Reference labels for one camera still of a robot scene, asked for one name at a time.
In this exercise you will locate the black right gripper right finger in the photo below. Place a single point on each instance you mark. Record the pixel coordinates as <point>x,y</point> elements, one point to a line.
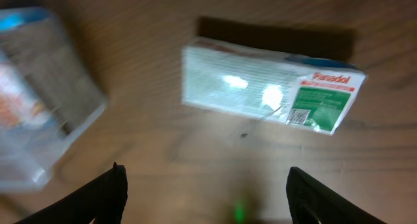
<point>310,201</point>

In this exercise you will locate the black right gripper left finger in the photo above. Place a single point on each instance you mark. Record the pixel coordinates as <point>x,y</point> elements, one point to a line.
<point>101,201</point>

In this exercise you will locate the white green Panadol box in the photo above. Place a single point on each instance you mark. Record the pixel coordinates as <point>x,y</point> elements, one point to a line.
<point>305,92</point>

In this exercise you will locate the blue Kool Fever box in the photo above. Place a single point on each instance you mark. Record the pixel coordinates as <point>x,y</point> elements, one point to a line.
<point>26,46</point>

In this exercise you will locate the clear plastic container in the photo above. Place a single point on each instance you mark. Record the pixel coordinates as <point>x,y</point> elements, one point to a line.
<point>27,159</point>

